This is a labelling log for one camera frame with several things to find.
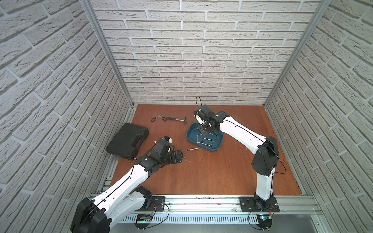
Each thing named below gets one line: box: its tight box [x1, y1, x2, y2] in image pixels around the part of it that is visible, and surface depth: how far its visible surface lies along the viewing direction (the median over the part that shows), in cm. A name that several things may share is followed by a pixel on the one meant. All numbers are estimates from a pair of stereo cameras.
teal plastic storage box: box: [186, 122, 224, 153], surface depth 99 cm
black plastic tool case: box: [105, 122, 150, 161], surface depth 94 cm
